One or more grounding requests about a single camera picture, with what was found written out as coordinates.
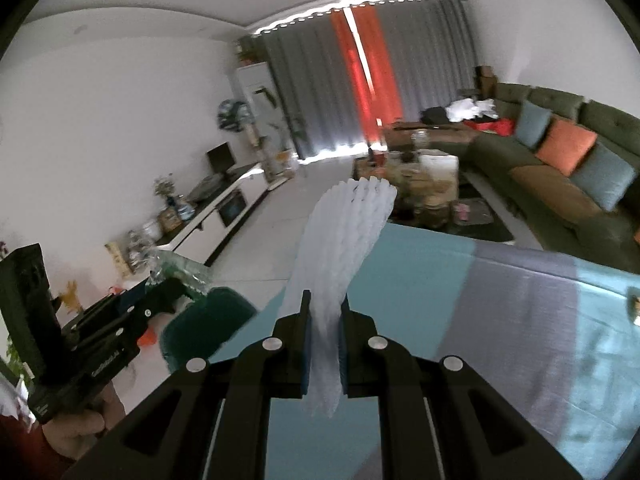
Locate person's left hand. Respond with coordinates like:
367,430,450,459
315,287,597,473
42,382,126,461

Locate group of food jars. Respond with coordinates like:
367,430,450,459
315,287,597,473
385,160,458,226

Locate brown leather ottoman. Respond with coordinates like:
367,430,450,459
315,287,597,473
382,121,476,153

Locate small potted green plant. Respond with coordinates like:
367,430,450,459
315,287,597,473
235,35,266,66

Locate blue vase with flowers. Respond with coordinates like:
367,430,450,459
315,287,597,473
154,175,181,211

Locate dark green trash bin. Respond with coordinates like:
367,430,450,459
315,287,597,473
161,287,258,373

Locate white standing air conditioner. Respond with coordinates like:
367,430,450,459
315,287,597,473
236,62,286,176

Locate pile of clear bags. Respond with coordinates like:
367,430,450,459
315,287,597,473
127,220,163,266

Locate tall leafy plant in vase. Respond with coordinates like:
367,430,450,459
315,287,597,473
252,85,306,186

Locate black monitor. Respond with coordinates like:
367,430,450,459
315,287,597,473
206,142,236,176

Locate white tv cabinet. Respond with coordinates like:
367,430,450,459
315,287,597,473
150,162,266,268

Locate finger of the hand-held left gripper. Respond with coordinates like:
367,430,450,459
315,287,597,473
80,285,151,318
60,277,188,356

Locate grey box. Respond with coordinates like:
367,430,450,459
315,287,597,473
187,177,226,203

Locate covered standing fan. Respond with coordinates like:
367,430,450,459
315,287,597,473
216,97,258,151

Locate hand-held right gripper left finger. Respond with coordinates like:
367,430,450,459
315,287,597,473
62,290,313,480

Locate yellow paper box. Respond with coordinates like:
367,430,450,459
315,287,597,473
105,242,128,278

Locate white bag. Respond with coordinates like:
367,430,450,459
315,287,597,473
419,154,460,186

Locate dark coffee table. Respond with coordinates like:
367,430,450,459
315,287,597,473
352,157,516,246

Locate brown cardboard box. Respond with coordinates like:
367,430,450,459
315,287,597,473
475,66,498,98

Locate green sofa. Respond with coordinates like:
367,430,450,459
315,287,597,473
460,82,640,276

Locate red cloth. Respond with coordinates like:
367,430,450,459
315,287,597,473
465,117,516,137

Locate yellow dried flowers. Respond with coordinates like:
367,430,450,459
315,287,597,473
57,280,83,311

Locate green clear snack wrapper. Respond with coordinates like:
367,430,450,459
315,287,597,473
147,252,211,296

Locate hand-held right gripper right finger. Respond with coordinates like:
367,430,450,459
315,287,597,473
337,296,583,480

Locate large white foam net sleeve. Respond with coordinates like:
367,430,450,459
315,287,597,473
280,177,398,418

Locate grey and orange curtain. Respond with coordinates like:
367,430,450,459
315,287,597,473
257,7,376,161
352,0,478,146

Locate blue-grey cushion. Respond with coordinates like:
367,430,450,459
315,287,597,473
570,142,638,212
514,100,553,150

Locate white clothes pile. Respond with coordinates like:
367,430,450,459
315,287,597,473
445,99,498,122

